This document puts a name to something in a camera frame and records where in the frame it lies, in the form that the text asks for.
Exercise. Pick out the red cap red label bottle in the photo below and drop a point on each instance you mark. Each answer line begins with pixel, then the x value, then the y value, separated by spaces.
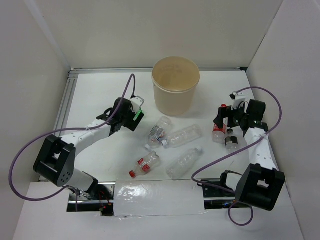
pixel 145 164

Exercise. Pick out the clear bottle white cap lower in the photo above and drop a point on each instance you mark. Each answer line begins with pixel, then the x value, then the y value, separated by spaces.
pixel 180 166

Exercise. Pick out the green plastic bottle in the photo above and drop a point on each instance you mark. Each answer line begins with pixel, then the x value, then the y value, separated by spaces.
pixel 137 114

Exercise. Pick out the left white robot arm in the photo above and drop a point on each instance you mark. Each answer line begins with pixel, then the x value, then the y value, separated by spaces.
pixel 56 159

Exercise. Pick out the clear bottle white cap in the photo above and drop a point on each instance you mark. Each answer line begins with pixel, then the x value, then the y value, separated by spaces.
pixel 180 166
pixel 182 137

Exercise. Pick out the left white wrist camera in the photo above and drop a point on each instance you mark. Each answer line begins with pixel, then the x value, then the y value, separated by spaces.
pixel 137 103

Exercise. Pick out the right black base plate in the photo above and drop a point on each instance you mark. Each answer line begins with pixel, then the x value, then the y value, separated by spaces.
pixel 215 198

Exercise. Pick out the beige round plastic bin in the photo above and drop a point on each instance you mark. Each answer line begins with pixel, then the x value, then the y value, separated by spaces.
pixel 174 80

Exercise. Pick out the white taped cover sheet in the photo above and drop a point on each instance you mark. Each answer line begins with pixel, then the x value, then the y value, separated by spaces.
pixel 158 198

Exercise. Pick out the left metal base mount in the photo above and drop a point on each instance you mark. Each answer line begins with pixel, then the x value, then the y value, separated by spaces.
pixel 102 202

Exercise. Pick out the clear bottle white cap upper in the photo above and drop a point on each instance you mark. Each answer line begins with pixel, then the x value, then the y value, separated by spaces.
pixel 182 137

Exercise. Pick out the blue label clear bottle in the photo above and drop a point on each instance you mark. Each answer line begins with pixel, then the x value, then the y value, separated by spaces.
pixel 157 133

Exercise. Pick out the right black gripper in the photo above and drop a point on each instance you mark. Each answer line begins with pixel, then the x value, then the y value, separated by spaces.
pixel 227 112

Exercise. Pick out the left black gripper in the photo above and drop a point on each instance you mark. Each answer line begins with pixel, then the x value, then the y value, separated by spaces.
pixel 133 124

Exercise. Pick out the black label small bottle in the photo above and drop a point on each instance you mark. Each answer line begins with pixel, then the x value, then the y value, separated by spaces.
pixel 231 140

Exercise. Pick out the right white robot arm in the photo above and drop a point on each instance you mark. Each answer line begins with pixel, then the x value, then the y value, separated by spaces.
pixel 261 183

